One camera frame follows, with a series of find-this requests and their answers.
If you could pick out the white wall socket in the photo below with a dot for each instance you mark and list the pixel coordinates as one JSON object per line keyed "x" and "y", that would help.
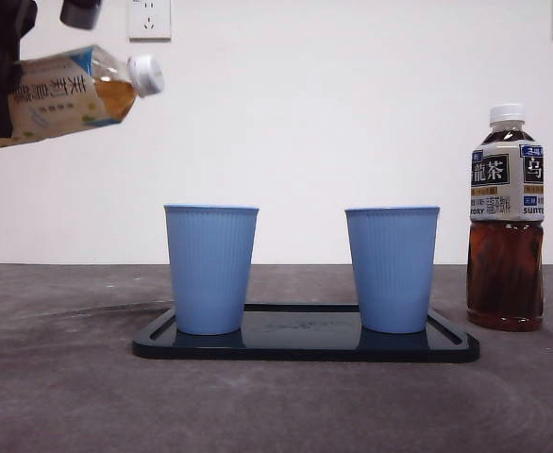
{"x": 149, "y": 21}

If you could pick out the jasmine oolong tea bottle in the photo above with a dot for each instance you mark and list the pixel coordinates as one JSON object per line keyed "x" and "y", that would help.
{"x": 69, "y": 99}

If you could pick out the dark oolong tea bottle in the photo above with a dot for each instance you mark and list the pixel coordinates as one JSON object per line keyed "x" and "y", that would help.
{"x": 505, "y": 273}

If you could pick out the blue ribbed plastic cup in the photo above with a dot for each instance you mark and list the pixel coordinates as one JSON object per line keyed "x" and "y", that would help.
{"x": 392, "y": 269}
{"x": 210, "y": 269}

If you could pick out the dark teal plastic tray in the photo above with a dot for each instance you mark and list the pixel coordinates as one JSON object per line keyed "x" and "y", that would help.
{"x": 305, "y": 349}

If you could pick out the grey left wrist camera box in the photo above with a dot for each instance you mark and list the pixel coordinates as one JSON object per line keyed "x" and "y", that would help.
{"x": 80, "y": 16}

